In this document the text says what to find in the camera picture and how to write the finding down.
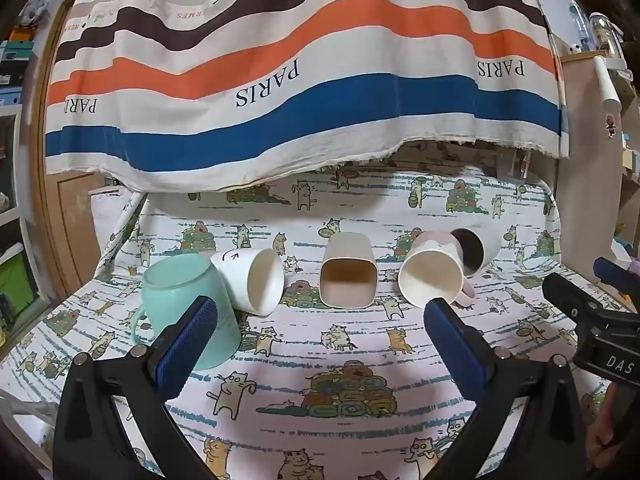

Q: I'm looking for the green bin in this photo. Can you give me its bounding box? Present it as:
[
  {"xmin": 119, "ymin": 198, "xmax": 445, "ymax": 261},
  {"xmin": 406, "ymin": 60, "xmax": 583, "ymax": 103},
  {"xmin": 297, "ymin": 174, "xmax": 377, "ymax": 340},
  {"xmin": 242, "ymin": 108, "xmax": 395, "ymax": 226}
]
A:
[{"xmin": 0, "ymin": 250, "xmax": 38, "ymax": 333}]

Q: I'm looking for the person's right hand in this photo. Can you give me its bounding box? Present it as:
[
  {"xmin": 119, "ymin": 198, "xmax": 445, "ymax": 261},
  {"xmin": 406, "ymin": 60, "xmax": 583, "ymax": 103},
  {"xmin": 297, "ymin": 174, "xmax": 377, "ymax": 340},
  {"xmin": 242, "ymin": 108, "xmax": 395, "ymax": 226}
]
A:
[{"xmin": 586, "ymin": 384, "xmax": 640, "ymax": 472}]

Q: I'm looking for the wooden board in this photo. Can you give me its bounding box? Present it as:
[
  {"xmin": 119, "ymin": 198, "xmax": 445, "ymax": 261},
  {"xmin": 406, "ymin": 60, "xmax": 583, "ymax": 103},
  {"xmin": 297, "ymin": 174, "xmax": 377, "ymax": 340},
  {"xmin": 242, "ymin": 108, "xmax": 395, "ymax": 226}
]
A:
[{"xmin": 31, "ymin": 0, "xmax": 108, "ymax": 301}]

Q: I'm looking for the storage rack with boxes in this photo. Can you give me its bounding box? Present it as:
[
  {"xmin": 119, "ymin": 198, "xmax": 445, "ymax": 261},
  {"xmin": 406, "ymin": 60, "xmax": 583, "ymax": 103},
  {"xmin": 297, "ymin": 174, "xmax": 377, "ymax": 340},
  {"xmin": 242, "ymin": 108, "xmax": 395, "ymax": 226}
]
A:
[{"xmin": 0, "ymin": 0, "xmax": 51, "ymax": 341}]

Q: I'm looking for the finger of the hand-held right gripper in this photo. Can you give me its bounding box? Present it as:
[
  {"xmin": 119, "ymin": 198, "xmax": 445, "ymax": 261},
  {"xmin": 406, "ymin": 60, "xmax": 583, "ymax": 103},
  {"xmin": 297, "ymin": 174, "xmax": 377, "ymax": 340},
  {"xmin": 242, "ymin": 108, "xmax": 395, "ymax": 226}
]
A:
[
  {"xmin": 542, "ymin": 272, "xmax": 603, "ymax": 323},
  {"xmin": 593, "ymin": 257, "xmax": 640, "ymax": 297}
]

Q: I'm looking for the teal mug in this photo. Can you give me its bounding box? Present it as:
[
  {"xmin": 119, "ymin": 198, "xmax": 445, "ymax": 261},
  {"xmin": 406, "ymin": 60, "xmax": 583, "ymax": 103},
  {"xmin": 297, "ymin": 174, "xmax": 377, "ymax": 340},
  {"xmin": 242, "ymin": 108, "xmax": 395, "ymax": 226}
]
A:
[{"xmin": 129, "ymin": 253, "xmax": 243, "ymax": 372}]

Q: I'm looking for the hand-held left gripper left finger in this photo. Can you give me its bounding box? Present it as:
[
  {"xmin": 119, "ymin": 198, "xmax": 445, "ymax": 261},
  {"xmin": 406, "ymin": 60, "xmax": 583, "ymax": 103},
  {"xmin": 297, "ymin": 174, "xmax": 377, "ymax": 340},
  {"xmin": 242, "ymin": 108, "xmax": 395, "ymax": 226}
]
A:
[{"xmin": 52, "ymin": 296, "xmax": 219, "ymax": 480}]

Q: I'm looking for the clear plastic bottle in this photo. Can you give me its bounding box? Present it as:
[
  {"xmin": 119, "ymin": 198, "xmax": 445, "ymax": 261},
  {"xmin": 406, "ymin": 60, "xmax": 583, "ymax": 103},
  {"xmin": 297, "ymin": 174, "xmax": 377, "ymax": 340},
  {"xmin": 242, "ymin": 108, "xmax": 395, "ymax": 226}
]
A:
[{"xmin": 568, "ymin": 2, "xmax": 593, "ymax": 55}]

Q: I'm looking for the white paper roll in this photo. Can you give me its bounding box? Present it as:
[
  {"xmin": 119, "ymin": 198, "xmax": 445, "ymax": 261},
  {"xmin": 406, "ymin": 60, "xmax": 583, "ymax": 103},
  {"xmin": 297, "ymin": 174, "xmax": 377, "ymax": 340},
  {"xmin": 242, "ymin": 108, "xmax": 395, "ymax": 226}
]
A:
[{"xmin": 592, "ymin": 56, "xmax": 622, "ymax": 112}]

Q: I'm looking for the beige square cup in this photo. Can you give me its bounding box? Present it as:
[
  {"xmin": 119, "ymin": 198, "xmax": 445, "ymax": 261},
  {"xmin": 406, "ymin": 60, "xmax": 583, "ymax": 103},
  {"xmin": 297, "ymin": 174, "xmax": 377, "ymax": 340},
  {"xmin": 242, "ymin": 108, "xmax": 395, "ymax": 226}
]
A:
[{"xmin": 319, "ymin": 231, "xmax": 377, "ymax": 309}]

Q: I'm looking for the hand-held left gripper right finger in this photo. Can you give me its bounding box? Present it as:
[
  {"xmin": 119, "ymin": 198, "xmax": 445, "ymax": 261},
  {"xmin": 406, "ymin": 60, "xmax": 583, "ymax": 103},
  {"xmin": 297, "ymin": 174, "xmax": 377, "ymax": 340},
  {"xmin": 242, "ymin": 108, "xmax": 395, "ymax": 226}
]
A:
[{"xmin": 423, "ymin": 297, "xmax": 589, "ymax": 480}]

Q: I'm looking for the white cup with pink handle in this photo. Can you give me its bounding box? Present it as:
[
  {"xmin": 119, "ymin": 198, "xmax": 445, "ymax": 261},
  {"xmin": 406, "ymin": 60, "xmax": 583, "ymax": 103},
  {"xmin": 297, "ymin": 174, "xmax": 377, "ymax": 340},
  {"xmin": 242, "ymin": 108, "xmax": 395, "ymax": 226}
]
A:
[{"xmin": 398, "ymin": 230, "xmax": 476, "ymax": 311}]

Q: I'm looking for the striped cloth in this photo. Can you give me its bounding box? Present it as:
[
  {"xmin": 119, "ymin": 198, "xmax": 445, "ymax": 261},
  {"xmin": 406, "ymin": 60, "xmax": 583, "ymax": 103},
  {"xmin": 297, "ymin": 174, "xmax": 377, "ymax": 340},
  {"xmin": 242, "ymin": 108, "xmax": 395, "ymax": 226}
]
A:
[{"xmin": 45, "ymin": 0, "xmax": 570, "ymax": 193}]

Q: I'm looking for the glass jar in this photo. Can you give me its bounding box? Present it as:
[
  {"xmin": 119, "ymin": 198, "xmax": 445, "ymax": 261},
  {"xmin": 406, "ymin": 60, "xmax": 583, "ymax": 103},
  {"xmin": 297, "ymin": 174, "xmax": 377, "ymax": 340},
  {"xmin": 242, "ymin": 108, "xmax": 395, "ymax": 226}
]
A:
[{"xmin": 589, "ymin": 11, "xmax": 626, "ymax": 58}]

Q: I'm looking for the white cup with dark inside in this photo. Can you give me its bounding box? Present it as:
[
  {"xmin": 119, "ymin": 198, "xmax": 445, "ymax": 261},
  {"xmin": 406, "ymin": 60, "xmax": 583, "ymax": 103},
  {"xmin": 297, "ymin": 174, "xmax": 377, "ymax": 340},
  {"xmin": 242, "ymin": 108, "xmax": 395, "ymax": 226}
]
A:
[{"xmin": 449, "ymin": 226, "xmax": 502, "ymax": 279}]

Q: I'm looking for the wooden shelf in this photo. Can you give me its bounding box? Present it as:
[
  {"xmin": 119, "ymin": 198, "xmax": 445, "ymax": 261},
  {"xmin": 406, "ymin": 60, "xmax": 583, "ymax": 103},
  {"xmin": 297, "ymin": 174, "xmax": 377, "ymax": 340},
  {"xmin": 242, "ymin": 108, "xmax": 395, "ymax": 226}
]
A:
[{"xmin": 550, "ymin": 0, "xmax": 640, "ymax": 271}]

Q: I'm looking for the cat printed tablecloth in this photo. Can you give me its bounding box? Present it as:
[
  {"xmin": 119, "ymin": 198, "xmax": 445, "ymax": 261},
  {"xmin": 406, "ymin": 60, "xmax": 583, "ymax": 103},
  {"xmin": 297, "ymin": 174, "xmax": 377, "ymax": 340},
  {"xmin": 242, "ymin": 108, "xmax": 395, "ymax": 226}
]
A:
[{"xmin": 0, "ymin": 140, "xmax": 621, "ymax": 480}]

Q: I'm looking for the white cup with drawn face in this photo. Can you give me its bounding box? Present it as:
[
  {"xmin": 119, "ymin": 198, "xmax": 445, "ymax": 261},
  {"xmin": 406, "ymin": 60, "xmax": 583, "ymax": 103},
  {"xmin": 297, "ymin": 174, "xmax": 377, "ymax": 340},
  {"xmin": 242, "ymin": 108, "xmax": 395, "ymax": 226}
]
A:
[{"xmin": 210, "ymin": 247, "xmax": 286, "ymax": 317}]

